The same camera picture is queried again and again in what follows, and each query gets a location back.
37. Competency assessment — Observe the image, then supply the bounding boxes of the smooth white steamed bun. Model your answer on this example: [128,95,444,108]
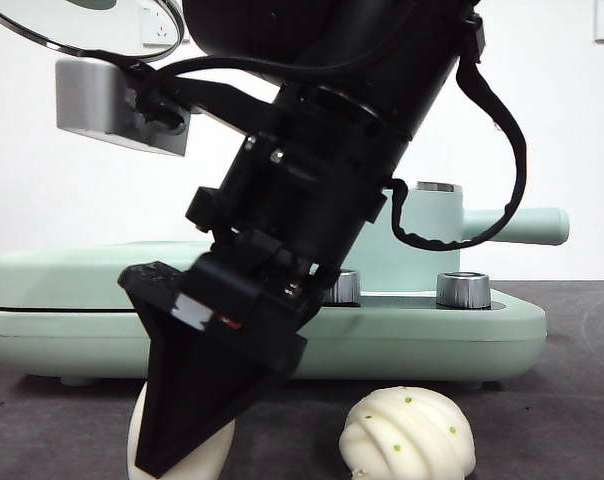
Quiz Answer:
[126,382,236,480]

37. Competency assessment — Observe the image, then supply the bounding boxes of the pleated white bun green specks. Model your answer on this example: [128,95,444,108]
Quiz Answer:
[338,385,477,480]

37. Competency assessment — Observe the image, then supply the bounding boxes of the glass lid with green knob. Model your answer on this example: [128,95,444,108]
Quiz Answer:
[0,0,189,65]

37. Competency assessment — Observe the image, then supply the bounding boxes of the silver control knob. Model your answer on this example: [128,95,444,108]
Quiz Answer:
[324,269,362,305]
[435,271,492,309]

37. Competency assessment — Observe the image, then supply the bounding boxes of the mint green steel-lined saucepan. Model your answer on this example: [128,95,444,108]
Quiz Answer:
[339,180,571,294]

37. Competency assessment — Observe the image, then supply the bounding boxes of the mint green griddle cover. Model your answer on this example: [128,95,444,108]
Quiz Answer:
[0,240,218,310]

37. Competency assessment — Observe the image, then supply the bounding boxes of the mint green breakfast machine base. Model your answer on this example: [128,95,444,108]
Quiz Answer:
[0,279,548,389]

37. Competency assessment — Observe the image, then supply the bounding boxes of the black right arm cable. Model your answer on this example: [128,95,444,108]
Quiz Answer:
[389,12,529,250]

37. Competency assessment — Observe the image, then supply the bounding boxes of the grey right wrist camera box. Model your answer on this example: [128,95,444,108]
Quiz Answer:
[55,57,189,157]

